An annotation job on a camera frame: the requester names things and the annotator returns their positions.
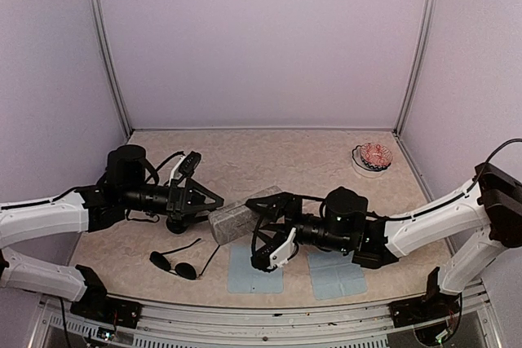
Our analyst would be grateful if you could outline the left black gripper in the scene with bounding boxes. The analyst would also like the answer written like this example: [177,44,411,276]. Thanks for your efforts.
[121,176,223,226]

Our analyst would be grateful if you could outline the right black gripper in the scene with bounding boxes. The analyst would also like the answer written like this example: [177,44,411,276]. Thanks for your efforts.
[246,193,352,254]

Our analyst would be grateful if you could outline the grey glasses case green lining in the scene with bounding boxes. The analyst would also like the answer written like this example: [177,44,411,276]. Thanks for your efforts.
[208,186,282,245]

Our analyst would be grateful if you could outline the blue cleaning cloth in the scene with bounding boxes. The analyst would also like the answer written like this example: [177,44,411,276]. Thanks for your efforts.
[307,251,367,301]
[228,244,284,294]

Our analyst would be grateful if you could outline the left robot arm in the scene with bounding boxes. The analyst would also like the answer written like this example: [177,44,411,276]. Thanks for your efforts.
[1,144,224,319]

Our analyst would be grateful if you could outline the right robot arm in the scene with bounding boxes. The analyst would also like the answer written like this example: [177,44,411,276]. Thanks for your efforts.
[246,162,521,319]

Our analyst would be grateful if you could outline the black round sunglasses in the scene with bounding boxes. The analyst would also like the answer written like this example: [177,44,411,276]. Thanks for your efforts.
[149,238,221,281]

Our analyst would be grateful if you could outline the black oval glasses case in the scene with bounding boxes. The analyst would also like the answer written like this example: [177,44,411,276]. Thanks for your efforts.
[166,220,194,235]

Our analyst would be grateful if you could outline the red patterned bowl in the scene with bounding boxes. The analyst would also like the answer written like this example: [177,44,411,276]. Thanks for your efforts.
[352,143,393,178]

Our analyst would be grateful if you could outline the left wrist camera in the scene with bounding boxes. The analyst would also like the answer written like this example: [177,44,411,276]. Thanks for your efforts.
[166,151,201,186]

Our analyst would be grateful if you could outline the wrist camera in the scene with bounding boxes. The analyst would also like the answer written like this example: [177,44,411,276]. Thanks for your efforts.
[166,151,201,186]
[250,228,299,273]

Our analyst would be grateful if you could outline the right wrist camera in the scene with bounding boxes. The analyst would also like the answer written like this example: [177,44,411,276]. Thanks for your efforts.
[250,228,299,273]

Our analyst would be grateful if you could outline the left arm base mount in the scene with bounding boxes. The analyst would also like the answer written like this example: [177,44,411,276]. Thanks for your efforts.
[69,265,142,329]

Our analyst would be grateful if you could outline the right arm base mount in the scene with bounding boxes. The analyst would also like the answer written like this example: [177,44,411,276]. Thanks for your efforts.
[389,267,462,328]

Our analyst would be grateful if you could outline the aluminium front rail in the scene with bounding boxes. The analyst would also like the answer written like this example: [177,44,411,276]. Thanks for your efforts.
[29,281,502,347]

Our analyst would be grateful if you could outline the right aluminium corner post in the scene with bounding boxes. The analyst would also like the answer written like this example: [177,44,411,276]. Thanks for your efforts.
[393,0,436,139]

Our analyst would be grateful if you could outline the aluminium corner post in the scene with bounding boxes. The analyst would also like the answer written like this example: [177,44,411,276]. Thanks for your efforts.
[89,0,134,140]
[393,0,436,139]

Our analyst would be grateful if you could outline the left aluminium corner post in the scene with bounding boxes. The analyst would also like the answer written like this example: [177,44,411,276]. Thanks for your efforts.
[89,0,134,140]

